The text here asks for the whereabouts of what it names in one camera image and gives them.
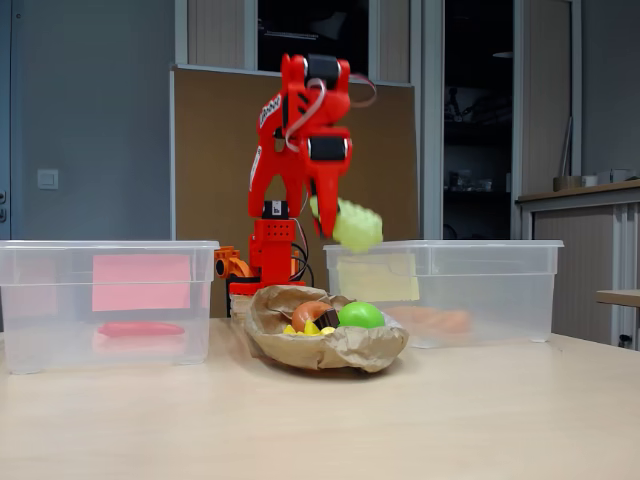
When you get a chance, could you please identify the light green toy grapes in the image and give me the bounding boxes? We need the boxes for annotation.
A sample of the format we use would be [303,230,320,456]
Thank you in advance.
[309,195,385,254]

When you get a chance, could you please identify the green toy apple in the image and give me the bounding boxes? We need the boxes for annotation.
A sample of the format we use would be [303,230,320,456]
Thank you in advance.
[338,301,386,330]

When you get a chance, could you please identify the orange toy croissant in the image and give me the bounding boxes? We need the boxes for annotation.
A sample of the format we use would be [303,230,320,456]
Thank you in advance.
[432,309,472,334]

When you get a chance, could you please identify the red toy chili pepper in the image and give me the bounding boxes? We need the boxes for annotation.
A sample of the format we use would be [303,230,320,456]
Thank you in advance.
[97,321,186,338]

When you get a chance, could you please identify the yellow sticky note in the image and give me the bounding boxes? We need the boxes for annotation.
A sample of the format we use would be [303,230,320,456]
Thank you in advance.
[335,249,420,302]

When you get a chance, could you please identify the clear plastic bin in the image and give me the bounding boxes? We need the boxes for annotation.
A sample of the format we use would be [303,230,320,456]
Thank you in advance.
[322,239,565,350]
[0,239,221,375]

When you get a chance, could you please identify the pink sticky note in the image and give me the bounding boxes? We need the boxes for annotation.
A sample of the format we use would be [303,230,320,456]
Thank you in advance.
[92,254,192,312]

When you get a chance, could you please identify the brown cork pin board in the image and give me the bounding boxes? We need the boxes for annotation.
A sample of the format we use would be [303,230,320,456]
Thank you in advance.
[169,63,420,319]

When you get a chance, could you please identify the orange printed clamp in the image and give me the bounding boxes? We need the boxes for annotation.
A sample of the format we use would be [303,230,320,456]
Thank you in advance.
[213,245,255,281]

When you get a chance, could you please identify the brown toy donut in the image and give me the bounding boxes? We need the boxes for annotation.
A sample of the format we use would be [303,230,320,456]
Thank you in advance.
[291,301,334,334]

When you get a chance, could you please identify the yellow toy bananas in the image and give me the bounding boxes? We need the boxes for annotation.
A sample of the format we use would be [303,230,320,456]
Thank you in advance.
[283,319,337,336]

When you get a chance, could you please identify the wooden base block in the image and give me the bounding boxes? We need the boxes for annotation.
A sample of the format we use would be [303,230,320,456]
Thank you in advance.
[228,293,257,319]

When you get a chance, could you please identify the crumpled brown paper bag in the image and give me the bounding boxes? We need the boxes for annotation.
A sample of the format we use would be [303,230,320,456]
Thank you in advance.
[243,284,410,374]

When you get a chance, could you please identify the grey metal rod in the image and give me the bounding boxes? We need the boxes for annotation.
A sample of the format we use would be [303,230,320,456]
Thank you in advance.
[557,117,574,177]

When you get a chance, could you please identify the grey cabinet with wooden top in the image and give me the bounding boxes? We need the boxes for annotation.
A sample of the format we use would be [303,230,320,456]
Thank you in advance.
[515,179,640,349]

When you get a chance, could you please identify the light wooden side table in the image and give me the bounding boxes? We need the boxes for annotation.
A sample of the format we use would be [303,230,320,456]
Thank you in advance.
[594,288,640,307]

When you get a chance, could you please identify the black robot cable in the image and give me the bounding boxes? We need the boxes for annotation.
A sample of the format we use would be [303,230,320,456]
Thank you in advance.
[292,243,316,287]

